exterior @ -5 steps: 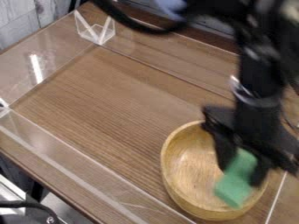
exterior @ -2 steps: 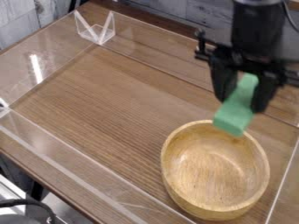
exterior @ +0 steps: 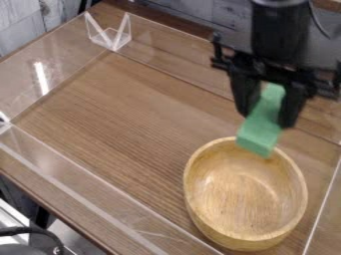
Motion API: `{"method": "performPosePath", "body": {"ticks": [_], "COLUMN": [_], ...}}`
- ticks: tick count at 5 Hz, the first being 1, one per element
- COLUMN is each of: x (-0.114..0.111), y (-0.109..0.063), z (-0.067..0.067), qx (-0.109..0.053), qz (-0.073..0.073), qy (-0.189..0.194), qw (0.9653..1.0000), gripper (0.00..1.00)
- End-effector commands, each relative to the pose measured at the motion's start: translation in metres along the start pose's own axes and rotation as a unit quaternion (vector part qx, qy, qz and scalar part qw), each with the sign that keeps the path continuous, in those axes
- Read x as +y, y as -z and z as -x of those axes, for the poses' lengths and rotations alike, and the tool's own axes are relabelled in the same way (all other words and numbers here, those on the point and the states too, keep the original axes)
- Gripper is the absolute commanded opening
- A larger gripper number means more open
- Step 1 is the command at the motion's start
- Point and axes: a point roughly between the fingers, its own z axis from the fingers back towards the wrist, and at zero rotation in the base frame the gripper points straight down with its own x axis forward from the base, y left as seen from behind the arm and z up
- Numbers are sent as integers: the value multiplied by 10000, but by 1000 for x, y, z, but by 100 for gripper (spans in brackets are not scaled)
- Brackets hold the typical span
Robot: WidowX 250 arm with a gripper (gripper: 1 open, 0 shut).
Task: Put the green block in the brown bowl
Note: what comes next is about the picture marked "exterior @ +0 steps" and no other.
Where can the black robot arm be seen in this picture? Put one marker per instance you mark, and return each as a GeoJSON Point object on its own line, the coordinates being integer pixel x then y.
{"type": "Point", "coordinates": [287, 51]}

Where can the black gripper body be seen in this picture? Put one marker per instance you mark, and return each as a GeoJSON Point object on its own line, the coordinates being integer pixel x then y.
{"type": "Point", "coordinates": [274, 73]}

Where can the clear acrylic tray walls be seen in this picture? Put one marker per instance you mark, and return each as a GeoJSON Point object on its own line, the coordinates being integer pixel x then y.
{"type": "Point", "coordinates": [109, 101]}

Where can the black metal bracket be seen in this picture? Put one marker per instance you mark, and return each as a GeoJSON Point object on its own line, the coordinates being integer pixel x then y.
{"type": "Point", "coordinates": [55, 247]}

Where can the green rectangular block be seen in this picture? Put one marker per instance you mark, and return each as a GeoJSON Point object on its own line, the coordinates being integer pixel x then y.
{"type": "Point", "coordinates": [259, 130]}

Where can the light wooden bowl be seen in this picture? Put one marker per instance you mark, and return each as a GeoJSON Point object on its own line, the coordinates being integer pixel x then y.
{"type": "Point", "coordinates": [244, 200]}

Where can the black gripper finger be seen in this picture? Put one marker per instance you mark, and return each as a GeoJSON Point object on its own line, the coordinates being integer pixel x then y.
{"type": "Point", "coordinates": [246, 90]}
{"type": "Point", "coordinates": [291, 105]}

